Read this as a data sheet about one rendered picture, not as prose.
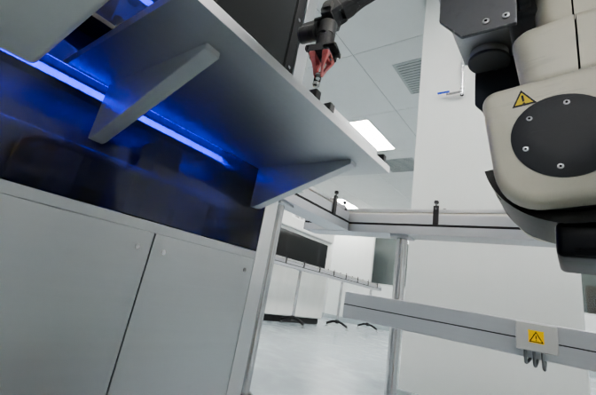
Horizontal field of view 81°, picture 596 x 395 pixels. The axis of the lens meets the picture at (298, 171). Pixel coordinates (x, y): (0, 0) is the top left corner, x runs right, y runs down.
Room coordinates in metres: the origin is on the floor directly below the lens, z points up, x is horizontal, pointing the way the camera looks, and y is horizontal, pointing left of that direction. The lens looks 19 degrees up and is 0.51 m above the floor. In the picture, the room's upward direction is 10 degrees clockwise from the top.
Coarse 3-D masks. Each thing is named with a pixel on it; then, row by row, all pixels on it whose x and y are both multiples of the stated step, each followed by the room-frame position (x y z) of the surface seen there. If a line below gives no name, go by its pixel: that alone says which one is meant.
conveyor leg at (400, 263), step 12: (396, 240) 1.68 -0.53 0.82; (408, 240) 1.68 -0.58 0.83; (396, 252) 1.67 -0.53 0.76; (396, 264) 1.66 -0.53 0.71; (396, 276) 1.66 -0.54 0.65; (396, 288) 1.66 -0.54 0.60; (396, 336) 1.65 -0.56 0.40; (396, 348) 1.65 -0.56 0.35; (396, 360) 1.66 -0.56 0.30; (396, 372) 1.66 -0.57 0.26; (396, 384) 1.66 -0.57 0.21
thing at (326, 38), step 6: (318, 36) 0.91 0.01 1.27; (324, 36) 0.90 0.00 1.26; (330, 36) 0.91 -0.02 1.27; (318, 42) 0.91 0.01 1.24; (324, 42) 0.90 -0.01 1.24; (330, 42) 0.91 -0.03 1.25; (306, 48) 0.92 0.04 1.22; (330, 48) 0.90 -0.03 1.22; (336, 48) 0.89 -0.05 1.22; (318, 54) 0.95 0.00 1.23; (336, 54) 0.93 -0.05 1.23
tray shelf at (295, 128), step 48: (192, 0) 0.40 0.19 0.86; (96, 48) 0.56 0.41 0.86; (144, 48) 0.54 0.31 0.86; (192, 48) 0.51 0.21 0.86; (240, 48) 0.49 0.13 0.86; (192, 96) 0.68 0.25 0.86; (240, 96) 0.64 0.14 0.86; (288, 96) 0.61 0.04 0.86; (240, 144) 0.91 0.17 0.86; (288, 144) 0.85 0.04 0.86; (336, 144) 0.79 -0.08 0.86
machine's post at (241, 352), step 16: (304, 16) 1.14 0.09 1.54; (304, 48) 1.17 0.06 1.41; (304, 64) 1.18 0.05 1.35; (272, 208) 1.17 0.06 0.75; (272, 224) 1.18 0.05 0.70; (256, 256) 1.15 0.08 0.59; (256, 272) 1.16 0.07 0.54; (256, 288) 1.17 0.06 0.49; (256, 304) 1.18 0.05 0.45; (240, 336) 1.15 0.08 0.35; (240, 352) 1.16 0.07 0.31; (240, 368) 1.17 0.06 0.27; (240, 384) 1.18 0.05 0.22
